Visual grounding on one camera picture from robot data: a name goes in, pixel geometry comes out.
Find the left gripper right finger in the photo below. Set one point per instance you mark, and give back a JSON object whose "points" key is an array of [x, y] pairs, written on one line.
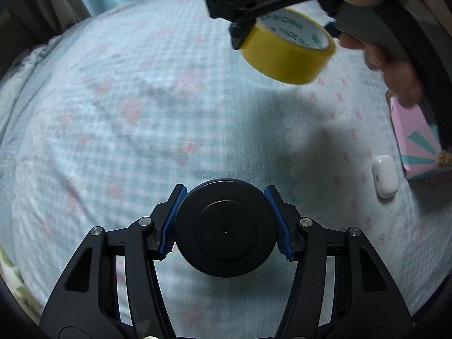
{"points": [[341, 288]]}

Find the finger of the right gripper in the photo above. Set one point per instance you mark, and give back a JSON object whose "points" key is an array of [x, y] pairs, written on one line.
{"points": [[332, 29], [240, 29]]}

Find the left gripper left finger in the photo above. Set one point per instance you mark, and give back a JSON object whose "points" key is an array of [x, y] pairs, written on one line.
{"points": [[109, 288]]}

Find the yellow tape roll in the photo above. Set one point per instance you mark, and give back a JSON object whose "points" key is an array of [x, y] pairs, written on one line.
{"points": [[288, 46]]}

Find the white earbuds case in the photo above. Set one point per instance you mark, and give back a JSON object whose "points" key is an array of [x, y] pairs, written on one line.
{"points": [[385, 176]]}

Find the small black round jar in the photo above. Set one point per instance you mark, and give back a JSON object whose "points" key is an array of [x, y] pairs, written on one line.
{"points": [[225, 228]]}

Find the pink cardboard box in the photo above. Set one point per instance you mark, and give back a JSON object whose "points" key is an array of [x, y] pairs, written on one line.
{"points": [[418, 142]]}

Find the patterned bed sheet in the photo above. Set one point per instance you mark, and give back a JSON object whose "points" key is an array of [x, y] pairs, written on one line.
{"points": [[102, 121]]}

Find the grey left curtain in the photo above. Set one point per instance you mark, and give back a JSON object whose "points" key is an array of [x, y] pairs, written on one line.
{"points": [[28, 23]]}

